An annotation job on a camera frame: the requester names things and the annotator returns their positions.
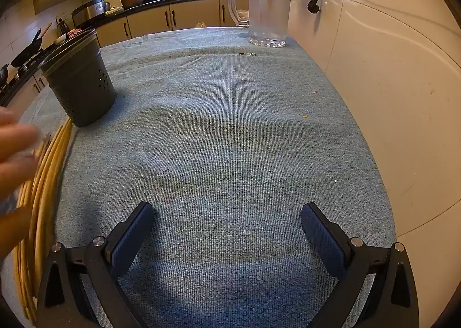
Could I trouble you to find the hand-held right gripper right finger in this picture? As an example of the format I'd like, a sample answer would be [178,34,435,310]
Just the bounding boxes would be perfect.
[301,203,420,328]

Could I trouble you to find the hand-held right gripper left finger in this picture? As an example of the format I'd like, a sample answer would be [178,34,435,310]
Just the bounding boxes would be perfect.
[36,201,156,328]

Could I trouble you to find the pile of wooden chopsticks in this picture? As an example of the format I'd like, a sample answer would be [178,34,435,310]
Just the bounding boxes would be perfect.
[14,118,74,325]

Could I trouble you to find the dark grey perforated utensil holder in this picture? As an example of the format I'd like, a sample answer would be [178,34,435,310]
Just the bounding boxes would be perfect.
[38,29,118,128]

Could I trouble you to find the person's left hand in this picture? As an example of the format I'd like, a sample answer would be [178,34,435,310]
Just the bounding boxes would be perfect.
[0,107,40,260]

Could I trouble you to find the blue-grey tablecloth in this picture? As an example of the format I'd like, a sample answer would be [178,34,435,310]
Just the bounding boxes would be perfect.
[0,27,397,328]

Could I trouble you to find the black wok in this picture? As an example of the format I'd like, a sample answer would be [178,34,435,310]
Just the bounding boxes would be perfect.
[10,29,44,68]

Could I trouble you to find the steel countertop appliance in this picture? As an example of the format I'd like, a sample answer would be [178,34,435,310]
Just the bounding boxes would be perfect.
[72,0,106,27]

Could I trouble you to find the cream kitchen base cabinets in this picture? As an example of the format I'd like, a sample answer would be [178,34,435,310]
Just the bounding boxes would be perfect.
[0,0,253,107]

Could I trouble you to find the clear glass handled mug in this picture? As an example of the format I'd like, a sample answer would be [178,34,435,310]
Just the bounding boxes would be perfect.
[228,0,292,48]

